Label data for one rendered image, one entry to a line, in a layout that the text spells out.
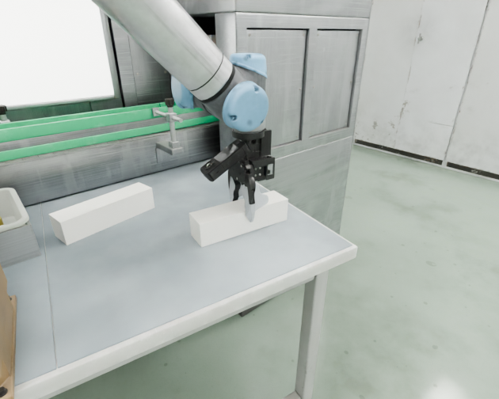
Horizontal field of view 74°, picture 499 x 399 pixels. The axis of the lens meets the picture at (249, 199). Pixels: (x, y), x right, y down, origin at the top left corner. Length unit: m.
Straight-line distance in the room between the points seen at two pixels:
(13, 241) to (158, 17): 0.56
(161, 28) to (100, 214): 0.53
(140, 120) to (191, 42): 0.69
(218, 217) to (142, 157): 0.48
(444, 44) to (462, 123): 0.72
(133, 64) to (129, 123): 0.28
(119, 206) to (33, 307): 0.31
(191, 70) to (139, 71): 0.87
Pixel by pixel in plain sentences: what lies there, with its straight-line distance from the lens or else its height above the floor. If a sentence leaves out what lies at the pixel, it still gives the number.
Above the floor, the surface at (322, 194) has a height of 0.50.
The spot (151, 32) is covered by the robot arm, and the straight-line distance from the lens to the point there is 0.47.
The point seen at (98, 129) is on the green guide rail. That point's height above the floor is 0.93.
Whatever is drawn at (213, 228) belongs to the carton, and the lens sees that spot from 0.75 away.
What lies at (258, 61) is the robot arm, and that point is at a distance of 0.69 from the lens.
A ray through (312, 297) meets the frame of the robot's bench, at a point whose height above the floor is 0.60.
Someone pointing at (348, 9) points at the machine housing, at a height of 1.26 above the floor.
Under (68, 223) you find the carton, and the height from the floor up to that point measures 0.80.
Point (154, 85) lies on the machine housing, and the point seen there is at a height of 1.01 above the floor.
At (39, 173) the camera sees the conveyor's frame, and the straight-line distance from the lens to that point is 1.08.
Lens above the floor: 1.18
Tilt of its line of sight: 26 degrees down
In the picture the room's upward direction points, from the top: straight up
